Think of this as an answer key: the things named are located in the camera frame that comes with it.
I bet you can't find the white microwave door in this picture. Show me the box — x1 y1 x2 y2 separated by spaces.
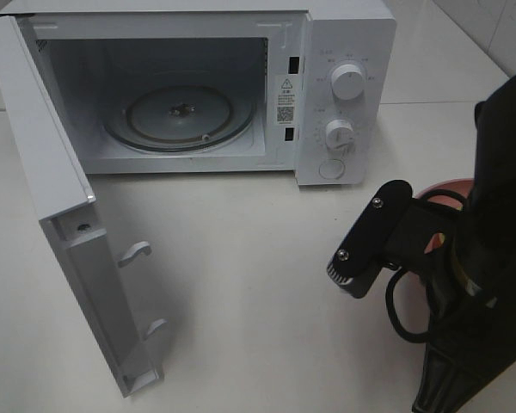
0 16 165 397

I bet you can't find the upper white power knob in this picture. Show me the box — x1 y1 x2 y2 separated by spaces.
330 62 365 101

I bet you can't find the glass microwave turntable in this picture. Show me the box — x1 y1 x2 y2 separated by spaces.
105 85 256 153

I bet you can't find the white warning label sticker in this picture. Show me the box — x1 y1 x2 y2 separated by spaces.
274 75 298 125

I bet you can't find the black camera cable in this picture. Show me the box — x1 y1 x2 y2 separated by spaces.
384 188 470 345

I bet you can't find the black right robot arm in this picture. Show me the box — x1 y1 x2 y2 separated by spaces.
413 76 516 412

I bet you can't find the white microwave oven body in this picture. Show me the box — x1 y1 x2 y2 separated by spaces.
0 1 396 186

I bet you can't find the pink round plate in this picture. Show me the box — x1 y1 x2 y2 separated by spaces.
408 180 480 342

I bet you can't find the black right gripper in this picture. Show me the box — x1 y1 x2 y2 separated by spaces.
410 240 516 413

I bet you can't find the lower white timer knob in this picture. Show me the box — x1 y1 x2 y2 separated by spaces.
325 120 354 151

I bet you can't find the round white door button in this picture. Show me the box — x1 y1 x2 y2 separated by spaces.
319 159 345 180

